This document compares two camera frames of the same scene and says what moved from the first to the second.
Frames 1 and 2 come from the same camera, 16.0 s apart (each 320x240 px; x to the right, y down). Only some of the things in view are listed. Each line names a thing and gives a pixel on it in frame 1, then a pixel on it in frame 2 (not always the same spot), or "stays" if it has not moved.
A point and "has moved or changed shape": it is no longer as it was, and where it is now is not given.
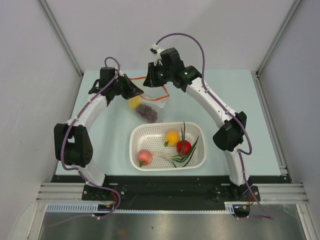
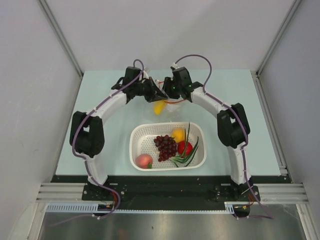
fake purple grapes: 146,112 -> 166,145
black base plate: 169,193 stays
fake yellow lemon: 134,102 -> 158,106
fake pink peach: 144,155 has moved or changed shape
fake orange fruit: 173,137 -> 179,134
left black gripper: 132,90 -> 154,93
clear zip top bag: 145,105 has moved or changed shape
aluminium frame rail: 286,192 stays
